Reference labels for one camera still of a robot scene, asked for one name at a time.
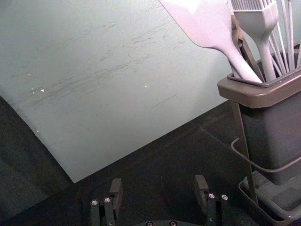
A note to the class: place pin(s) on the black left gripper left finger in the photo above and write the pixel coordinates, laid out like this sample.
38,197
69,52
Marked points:
116,197

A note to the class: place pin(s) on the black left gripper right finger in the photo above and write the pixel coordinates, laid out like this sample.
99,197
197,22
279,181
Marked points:
201,193

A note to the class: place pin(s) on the black table cloth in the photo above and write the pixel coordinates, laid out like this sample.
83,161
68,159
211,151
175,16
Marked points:
164,164

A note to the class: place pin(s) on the dark metal rack bar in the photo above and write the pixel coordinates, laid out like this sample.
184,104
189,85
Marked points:
245,150

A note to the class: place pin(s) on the dark grey drip tray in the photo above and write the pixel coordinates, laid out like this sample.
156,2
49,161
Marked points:
277,197

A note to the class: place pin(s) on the grey plastic utensil holder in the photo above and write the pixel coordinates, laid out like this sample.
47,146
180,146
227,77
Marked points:
275,131

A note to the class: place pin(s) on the grey silicone spatula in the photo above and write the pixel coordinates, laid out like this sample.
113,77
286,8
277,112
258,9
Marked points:
202,26

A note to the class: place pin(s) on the grey silicone basting brush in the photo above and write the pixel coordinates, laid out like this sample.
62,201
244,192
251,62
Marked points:
261,26

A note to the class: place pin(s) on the plain pale wall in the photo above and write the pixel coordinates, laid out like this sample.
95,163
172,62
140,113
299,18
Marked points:
94,70

